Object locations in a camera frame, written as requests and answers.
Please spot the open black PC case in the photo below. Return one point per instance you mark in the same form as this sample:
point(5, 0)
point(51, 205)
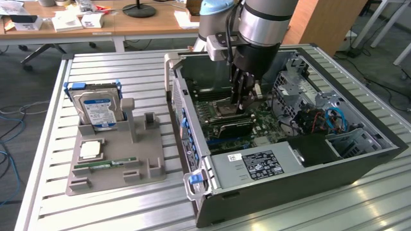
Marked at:
point(289, 192)

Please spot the metal disk bay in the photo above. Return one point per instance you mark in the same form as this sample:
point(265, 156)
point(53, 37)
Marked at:
point(357, 142)

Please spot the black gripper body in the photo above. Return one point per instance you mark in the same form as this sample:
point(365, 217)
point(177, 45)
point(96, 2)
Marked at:
point(256, 60)

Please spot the grey cup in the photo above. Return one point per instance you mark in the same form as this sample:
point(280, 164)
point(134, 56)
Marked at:
point(46, 2)

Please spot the white paper stack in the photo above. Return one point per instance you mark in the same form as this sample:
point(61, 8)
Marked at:
point(186, 21)

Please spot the wooden cabinet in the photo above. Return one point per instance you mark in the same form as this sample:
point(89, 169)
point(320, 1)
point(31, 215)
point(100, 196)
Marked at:
point(334, 21)

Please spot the open white box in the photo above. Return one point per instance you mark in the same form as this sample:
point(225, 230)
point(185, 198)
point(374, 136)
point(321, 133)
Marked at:
point(68, 24)

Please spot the blue expansion slot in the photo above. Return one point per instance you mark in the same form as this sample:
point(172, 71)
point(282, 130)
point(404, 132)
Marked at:
point(214, 142)

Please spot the grey parts rack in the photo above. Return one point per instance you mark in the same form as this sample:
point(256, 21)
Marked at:
point(113, 173)

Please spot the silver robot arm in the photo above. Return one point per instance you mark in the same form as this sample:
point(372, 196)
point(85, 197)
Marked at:
point(264, 21)

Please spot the black round lamp base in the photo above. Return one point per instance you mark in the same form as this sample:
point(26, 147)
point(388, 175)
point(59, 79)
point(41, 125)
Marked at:
point(140, 10)

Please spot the CPU socket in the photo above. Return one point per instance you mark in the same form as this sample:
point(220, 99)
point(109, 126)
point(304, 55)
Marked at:
point(225, 108)

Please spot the wooden desk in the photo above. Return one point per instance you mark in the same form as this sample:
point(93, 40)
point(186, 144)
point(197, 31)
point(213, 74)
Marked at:
point(136, 26)

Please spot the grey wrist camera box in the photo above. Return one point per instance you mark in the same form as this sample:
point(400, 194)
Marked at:
point(217, 48)

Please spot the grey power supply unit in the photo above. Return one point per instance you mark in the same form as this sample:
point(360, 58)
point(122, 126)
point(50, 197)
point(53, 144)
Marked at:
point(232, 168)

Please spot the green motherboard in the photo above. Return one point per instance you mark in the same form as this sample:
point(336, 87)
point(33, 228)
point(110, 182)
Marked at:
point(266, 127)

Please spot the tape roll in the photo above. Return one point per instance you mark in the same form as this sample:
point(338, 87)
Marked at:
point(61, 2)

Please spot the brown cardboard box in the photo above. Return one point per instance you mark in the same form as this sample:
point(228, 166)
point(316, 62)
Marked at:
point(193, 9)

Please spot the black graphics card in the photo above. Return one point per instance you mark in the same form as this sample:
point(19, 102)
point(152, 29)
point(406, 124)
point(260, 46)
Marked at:
point(236, 131)

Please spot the black and white box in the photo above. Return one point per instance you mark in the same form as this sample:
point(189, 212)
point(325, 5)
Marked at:
point(27, 22)

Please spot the white table frame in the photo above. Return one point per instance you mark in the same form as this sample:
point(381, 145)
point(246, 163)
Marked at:
point(380, 21)

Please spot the white labelled box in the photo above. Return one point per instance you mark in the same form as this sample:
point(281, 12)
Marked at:
point(93, 21)

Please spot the black chair base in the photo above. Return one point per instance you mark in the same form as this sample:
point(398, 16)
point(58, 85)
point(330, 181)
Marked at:
point(42, 51)

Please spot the hard disk in blue carrier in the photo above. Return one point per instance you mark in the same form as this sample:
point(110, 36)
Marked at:
point(97, 108)

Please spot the silver CPU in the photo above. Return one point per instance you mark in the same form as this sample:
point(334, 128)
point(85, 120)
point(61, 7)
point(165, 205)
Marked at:
point(92, 150)

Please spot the black fan shroud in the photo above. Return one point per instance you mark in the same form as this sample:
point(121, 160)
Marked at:
point(314, 149)

